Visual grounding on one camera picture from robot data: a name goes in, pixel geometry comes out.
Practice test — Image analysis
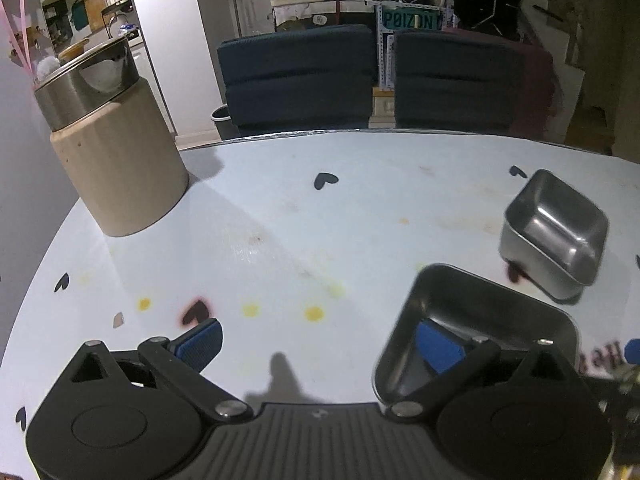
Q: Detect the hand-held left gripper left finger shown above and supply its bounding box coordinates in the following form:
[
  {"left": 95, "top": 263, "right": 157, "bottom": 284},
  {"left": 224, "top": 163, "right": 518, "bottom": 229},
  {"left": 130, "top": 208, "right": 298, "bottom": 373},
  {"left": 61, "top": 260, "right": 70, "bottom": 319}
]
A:
[{"left": 65, "top": 317, "right": 254, "bottom": 422}]

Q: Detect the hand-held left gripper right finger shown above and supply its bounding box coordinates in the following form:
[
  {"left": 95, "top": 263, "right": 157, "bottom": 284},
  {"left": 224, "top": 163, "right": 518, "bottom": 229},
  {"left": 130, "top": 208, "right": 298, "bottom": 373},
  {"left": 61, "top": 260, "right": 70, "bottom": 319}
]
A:
[{"left": 391, "top": 320, "right": 586, "bottom": 417}]

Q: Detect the large rectangular steel container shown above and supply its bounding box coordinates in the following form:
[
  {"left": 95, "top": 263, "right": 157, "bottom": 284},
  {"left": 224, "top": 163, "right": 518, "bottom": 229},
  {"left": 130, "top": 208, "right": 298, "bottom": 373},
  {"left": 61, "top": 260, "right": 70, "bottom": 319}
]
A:
[{"left": 372, "top": 262, "right": 582, "bottom": 414}]

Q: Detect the small square steel container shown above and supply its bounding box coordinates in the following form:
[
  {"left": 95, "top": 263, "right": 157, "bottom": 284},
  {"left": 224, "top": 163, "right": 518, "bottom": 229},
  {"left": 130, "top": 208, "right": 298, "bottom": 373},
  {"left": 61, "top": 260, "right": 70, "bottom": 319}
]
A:
[{"left": 498, "top": 168, "right": 611, "bottom": 305}]

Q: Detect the beige canister steel lid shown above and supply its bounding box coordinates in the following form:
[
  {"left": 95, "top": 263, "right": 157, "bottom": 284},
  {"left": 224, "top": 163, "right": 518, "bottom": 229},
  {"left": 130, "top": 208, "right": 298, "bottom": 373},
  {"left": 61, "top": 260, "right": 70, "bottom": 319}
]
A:
[{"left": 33, "top": 35, "right": 190, "bottom": 238}]

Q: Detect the dark trash bin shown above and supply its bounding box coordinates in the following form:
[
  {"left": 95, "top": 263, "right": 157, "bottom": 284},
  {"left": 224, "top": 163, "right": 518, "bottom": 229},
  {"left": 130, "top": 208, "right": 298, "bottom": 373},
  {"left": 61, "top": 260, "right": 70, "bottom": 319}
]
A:
[{"left": 210, "top": 103, "right": 235, "bottom": 140}]

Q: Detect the dark blue chair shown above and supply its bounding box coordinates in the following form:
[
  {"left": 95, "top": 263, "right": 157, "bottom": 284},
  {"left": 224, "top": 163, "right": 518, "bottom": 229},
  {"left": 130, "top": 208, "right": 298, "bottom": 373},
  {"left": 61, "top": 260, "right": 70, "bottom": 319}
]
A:
[
  {"left": 393, "top": 29, "right": 527, "bottom": 136},
  {"left": 217, "top": 23, "right": 377, "bottom": 141}
]

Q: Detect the maroon chair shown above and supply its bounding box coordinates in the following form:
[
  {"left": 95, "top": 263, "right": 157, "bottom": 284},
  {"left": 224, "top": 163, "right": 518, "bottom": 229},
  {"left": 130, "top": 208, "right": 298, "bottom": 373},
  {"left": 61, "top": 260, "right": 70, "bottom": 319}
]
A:
[{"left": 445, "top": 27, "right": 557, "bottom": 142}]

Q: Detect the white board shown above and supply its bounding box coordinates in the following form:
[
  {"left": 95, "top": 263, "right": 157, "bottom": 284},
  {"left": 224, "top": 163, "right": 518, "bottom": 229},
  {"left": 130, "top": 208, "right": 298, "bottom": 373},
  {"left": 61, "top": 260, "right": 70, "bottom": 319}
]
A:
[{"left": 517, "top": 0, "right": 587, "bottom": 111}]

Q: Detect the teal sign box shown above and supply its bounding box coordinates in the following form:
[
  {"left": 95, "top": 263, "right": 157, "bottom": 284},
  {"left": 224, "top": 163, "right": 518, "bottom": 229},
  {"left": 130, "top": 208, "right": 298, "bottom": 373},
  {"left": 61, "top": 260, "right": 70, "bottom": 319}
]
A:
[{"left": 374, "top": 0, "right": 447, "bottom": 89}]

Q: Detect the pink hanging ribbon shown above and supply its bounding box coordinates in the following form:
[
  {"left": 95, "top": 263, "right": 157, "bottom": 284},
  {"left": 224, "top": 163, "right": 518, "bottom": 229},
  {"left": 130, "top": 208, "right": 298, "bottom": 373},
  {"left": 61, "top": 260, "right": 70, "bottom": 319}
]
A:
[{"left": 0, "top": 0, "right": 32, "bottom": 70}]

